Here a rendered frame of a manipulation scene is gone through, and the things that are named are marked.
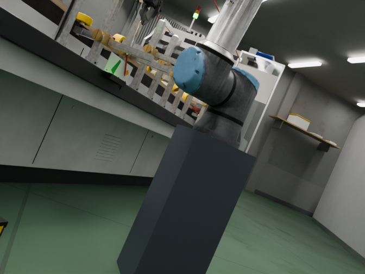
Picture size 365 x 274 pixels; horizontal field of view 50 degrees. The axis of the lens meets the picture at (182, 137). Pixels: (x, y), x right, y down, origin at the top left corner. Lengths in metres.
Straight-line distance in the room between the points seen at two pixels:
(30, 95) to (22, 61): 0.43
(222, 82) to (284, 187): 10.23
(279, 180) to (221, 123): 10.00
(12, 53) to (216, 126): 0.76
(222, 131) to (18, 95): 0.97
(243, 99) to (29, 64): 0.81
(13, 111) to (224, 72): 1.02
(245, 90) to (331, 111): 10.61
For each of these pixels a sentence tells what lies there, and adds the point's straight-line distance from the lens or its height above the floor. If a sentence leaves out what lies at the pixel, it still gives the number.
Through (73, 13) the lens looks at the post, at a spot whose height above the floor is 0.83.
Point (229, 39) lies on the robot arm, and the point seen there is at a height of 0.92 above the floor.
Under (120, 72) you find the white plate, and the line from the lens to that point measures 2.10.
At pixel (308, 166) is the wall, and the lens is 11.82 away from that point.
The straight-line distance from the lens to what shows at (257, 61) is 4.58.
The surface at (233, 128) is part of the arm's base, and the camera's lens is 1.44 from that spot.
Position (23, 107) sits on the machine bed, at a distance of 1.98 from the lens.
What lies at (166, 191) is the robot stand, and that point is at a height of 0.36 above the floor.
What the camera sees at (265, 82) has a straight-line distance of 4.50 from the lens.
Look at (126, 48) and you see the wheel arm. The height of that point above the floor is 0.83.
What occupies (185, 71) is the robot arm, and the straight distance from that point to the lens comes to 1.34.
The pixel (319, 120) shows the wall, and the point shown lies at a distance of 11.81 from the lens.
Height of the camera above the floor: 0.55
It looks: level
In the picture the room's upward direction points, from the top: 24 degrees clockwise
